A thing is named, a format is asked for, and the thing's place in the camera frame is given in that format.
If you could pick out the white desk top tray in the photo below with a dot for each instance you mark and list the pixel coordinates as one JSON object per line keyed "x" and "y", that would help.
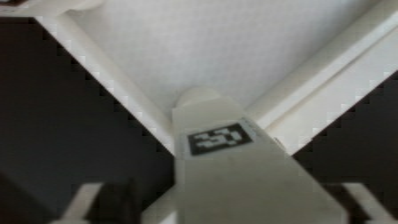
{"x": 262, "y": 48}

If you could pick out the white front barrier wall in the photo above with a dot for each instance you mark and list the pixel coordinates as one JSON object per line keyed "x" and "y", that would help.
{"x": 310, "y": 114}

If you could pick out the white desk leg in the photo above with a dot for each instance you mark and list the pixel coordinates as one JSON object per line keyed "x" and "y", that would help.
{"x": 242, "y": 184}

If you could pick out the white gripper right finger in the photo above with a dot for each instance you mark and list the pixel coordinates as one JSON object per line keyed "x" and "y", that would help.
{"x": 365, "y": 209}

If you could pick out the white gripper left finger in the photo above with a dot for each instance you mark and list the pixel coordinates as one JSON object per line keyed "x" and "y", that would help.
{"x": 104, "y": 205}

